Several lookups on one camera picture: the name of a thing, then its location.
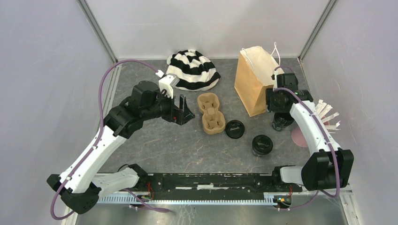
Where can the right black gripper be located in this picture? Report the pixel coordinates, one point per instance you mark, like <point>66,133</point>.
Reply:
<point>270,93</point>

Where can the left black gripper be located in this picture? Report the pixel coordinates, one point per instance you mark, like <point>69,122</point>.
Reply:
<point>180,116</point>

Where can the brown cardboard cup carrier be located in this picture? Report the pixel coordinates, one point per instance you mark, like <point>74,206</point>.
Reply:
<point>213,120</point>

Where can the brown paper bag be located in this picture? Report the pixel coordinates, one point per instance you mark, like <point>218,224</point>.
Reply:
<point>253,76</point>

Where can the black coffee cup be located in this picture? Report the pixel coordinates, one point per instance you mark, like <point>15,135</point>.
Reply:
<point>260,152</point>
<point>281,121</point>

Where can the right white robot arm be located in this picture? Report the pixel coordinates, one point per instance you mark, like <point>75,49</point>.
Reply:
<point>329,166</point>

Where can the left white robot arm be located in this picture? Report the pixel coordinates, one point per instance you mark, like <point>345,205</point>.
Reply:
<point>78,186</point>

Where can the pink straw holder cup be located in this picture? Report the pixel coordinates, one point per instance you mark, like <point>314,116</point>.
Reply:
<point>298,137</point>

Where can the black white striped cloth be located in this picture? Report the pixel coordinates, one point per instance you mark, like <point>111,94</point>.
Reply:
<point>195,71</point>

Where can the white wrapped straws bundle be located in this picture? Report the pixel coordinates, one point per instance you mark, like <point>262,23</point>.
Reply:
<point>323,111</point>

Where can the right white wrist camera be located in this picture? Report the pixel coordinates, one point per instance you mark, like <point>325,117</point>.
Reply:
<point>276,72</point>

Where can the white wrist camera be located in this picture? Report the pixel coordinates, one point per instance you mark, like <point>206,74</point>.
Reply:
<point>167,83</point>
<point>276,72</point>

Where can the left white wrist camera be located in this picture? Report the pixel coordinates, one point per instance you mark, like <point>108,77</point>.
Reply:
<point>167,83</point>

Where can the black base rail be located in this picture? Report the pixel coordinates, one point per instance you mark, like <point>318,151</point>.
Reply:
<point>212,186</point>

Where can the right aluminium frame post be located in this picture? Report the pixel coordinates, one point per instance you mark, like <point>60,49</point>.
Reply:
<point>317,28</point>

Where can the aluminium frame post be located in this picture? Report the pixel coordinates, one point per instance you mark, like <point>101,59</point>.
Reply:
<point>317,28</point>
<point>97,30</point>

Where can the left aluminium frame post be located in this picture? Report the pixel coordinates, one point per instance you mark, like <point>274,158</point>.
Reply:
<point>97,30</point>

